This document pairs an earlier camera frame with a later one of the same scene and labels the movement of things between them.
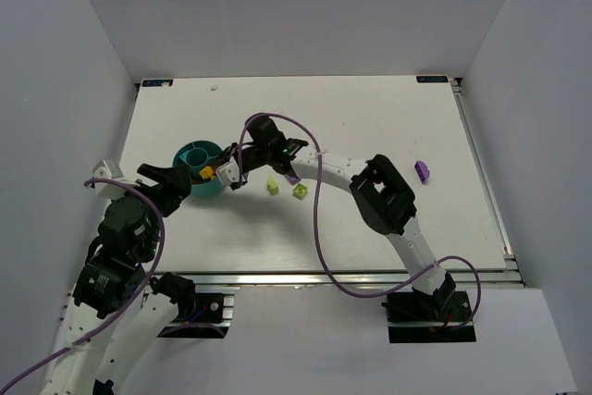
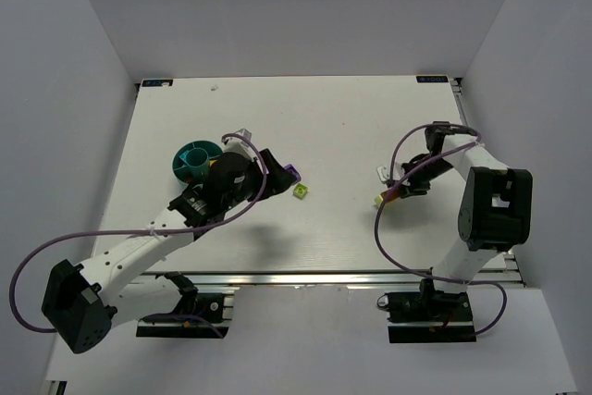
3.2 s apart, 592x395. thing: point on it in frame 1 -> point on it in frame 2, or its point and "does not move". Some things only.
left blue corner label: x=162 y=82 does not move
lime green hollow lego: x=300 y=191 does not move
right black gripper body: x=241 y=160 -> x=408 y=182
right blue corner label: x=432 y=79 does not move
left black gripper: x=163 y=185 -> x=267 y=175
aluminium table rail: x=285 y=279 does not move
